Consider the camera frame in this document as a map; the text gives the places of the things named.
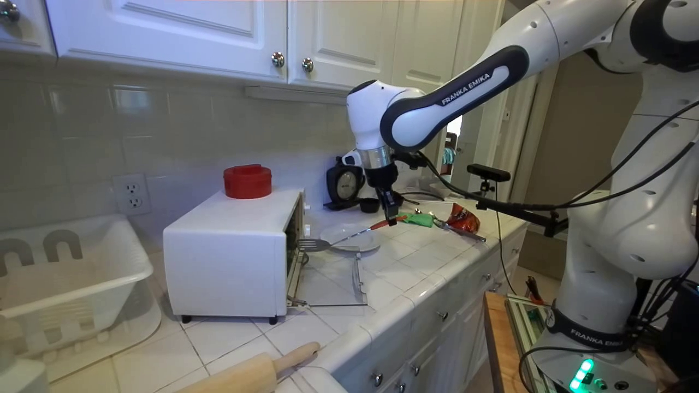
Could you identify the red cylindrical container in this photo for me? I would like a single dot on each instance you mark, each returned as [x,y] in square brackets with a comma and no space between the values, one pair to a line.
[247,183]

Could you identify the green flat packet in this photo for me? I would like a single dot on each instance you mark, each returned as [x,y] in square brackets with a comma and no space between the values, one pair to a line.
[418,220]

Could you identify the white wall outlet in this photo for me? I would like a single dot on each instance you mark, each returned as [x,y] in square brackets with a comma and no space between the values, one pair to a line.
[132,196]

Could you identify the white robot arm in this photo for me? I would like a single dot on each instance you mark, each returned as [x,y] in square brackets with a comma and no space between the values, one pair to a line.
[629,229]

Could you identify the orange-handled metal spatula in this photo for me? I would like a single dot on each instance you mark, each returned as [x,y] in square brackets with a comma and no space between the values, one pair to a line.
[321,245]

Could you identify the white lower cabinet drawers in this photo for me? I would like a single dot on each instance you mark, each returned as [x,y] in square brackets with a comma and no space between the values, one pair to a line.
[430,340]

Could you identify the white toaster oven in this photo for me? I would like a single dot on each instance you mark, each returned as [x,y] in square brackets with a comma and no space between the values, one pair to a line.
[233,256]

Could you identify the white upper cabinets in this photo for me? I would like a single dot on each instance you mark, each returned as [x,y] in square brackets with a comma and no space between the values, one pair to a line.
[330,44]

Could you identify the white dish rack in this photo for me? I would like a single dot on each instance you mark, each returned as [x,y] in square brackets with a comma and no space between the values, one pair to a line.
[67,283]

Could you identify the red snack bag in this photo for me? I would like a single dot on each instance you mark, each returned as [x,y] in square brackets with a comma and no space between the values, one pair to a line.
[465,222]

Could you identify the black small measuring cup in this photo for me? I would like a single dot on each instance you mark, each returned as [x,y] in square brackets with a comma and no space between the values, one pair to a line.
[368,207]

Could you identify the black table clock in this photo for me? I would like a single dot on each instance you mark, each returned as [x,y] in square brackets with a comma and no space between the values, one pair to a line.
[343,187]

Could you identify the wooden rolling pin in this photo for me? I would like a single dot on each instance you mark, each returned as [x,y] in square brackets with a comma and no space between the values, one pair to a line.
[258,375]

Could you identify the glass oven door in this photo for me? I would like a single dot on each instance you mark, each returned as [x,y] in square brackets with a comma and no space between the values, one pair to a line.
[327,281]

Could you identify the white round plate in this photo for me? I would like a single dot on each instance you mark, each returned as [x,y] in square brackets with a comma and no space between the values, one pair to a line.
[352,239]

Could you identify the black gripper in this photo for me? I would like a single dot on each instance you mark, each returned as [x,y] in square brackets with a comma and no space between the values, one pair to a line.
[384,181]

